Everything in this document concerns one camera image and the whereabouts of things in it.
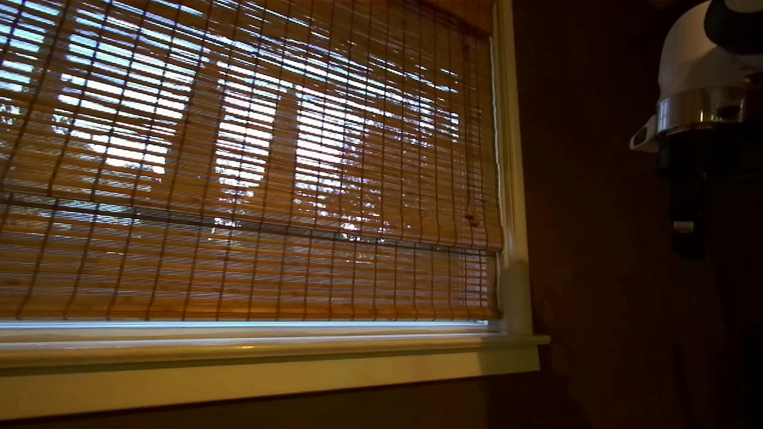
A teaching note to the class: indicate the window with white frame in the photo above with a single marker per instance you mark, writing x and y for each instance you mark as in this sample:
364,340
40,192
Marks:
268,369

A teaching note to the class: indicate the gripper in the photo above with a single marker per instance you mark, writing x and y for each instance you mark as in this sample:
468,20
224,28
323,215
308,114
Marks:
703,155

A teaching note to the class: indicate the bamboo window blind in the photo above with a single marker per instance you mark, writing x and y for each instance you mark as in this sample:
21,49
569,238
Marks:
238,179

